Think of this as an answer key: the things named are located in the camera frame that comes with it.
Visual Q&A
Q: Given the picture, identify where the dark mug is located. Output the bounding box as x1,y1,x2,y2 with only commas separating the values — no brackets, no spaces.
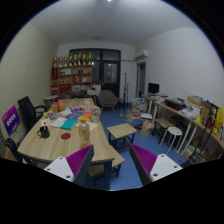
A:
37,126,50,138

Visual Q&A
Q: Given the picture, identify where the purple sign board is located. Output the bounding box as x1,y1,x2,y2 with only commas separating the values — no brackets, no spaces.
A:
2,105,20,135

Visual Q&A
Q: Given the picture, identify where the black glass door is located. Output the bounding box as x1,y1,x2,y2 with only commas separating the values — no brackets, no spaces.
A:
70,48,121,96

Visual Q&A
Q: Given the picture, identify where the grey armchair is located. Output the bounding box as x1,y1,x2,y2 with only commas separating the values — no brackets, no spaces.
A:
98,90,118,108

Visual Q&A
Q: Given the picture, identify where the red round coaster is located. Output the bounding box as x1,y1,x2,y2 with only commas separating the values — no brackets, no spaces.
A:
61,133,71,140

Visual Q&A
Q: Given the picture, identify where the small wooden side table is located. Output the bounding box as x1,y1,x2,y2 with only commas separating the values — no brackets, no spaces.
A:
107,123,137,149

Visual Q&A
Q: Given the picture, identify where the yellow bag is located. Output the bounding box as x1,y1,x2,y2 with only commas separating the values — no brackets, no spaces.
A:
215,107,224,130

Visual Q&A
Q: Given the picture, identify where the teal notebook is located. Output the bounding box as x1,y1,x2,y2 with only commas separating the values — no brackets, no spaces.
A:
61,119,77,130

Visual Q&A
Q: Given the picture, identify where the white round stool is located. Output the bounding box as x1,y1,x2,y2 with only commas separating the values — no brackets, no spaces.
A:
159,127,183,152

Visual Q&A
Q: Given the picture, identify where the white paper sheet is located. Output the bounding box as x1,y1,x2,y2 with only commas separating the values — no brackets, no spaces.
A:
51,118,67,128

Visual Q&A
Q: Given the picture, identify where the large wooden table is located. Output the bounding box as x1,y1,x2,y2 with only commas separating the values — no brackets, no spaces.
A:
17,97,116,191

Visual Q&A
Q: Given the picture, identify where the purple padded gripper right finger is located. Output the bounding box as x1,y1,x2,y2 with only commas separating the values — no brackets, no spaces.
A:
129,144,182,186

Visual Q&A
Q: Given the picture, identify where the white paper cup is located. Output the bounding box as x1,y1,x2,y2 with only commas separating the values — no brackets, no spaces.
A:
91,115,100,123

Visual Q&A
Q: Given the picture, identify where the stack of books on floor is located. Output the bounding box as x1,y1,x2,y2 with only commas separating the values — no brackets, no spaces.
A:
120,97,152,130

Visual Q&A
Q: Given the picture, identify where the wooden bench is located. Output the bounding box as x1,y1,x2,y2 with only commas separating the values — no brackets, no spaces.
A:
87,145,126,188

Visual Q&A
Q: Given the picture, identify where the black office chair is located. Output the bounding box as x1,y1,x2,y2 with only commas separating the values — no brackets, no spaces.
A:
18,96,48,130

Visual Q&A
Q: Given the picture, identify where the long wooden side desk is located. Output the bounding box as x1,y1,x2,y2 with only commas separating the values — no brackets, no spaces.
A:
152,101,224,156

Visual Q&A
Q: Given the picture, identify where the white air conditioner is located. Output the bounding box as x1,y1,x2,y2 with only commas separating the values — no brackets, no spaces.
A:
135,50,149,59

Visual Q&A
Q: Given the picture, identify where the brown paper bag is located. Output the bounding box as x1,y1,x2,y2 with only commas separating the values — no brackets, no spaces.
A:
140,121,154,137

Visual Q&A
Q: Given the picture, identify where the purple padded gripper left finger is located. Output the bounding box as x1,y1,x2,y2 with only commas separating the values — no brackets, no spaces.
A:
45,145,94,186

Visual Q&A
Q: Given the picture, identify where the black computer monitor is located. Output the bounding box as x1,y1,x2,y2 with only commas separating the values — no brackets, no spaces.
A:
148,83,159,94

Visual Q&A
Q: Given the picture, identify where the orange gift box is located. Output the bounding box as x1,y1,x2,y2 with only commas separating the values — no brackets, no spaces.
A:
52,100,66,113

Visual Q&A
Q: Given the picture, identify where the plastic bottle yellow drink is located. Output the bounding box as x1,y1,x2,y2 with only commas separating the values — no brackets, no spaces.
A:
78,119,91,148

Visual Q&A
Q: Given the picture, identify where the wooden bookshelf with trophies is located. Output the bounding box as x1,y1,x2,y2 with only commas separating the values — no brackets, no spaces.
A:
50,65,92,95

